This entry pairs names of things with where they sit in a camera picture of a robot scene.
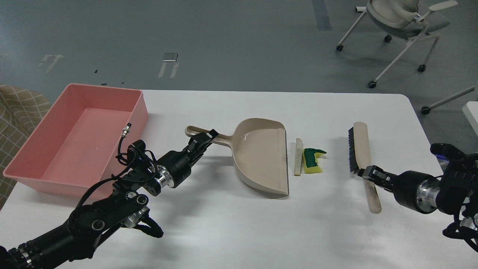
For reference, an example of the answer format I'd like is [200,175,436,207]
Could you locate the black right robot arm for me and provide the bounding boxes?
[350,143,477,251]

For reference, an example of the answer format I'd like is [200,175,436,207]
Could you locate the yellow green sponge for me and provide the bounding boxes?
[302,148,327,174]

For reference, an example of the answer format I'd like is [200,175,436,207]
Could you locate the pink plastic bin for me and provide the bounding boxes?
[3,84,148,197]

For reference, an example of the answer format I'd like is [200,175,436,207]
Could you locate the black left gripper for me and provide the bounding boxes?
[157,129,218,188]

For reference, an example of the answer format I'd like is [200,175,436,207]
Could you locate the beige plastic dustpan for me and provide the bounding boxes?
[185,118,290,197]

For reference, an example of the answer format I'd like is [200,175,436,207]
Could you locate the silver floor plate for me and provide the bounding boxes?
[162,52,178,62]

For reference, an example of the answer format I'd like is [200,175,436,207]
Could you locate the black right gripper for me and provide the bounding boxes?
[357,166,430,214]

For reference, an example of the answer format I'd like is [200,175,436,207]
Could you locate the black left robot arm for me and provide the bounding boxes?
[1,129,218,269]

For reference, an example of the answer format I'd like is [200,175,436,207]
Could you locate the white office chair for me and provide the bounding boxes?
[336,0,458,89]

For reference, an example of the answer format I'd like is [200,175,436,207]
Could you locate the beige hand brush black bristles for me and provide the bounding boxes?
[348,121,382,214]

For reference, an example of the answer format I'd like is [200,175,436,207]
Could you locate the beige checkered cloth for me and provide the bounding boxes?
[0,84,51,210]

